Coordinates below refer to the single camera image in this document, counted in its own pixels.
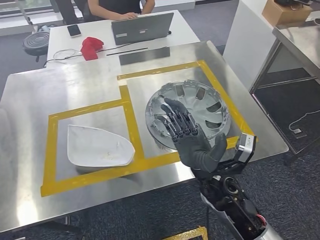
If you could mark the silver plastic wheel hubcap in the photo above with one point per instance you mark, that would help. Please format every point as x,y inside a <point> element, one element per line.
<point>212,99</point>

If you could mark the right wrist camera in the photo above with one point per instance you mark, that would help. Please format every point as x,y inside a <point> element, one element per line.
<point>246,147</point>

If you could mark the white workbench metal legs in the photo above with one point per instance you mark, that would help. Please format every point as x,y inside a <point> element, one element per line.
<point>244,49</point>

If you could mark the white triangular plastic part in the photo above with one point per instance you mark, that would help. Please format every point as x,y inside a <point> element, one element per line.
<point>97,147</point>

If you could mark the yellow bench tape rectangle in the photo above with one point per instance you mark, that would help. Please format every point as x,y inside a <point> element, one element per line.
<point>225,96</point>
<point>50,159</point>

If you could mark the brown cardboard box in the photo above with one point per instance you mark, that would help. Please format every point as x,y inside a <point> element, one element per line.
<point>282,15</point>

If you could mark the black office chair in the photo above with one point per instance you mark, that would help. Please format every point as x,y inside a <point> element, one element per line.
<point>66,10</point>

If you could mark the thin black bar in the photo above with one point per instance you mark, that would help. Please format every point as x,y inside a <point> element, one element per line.
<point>127,51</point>

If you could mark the yellow floor tape square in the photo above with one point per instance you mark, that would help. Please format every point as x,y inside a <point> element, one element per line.
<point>189,233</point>

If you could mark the black round stool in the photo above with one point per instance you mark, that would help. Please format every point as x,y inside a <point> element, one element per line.
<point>36,43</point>

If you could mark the dark smartphone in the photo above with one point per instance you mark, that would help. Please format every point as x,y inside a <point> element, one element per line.
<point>74,30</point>

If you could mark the person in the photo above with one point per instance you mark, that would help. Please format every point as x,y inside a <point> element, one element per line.
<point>120,5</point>

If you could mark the dark grey laptop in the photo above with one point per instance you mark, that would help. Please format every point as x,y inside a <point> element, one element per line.
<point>142,30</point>

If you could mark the white desk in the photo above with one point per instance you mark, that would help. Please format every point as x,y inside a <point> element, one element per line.
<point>185,33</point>
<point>15,26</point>

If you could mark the small grey floor socket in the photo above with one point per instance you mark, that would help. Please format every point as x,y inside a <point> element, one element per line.
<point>297,131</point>

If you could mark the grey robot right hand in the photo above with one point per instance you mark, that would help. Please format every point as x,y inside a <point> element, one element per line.
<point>195,152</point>

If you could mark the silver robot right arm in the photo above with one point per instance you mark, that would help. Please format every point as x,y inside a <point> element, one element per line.
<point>237,212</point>

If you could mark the stainless steel workbench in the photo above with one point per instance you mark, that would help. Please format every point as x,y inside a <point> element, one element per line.
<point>29,116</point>

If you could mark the red cloth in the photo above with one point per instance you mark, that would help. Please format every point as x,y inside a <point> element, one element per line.
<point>91,48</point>

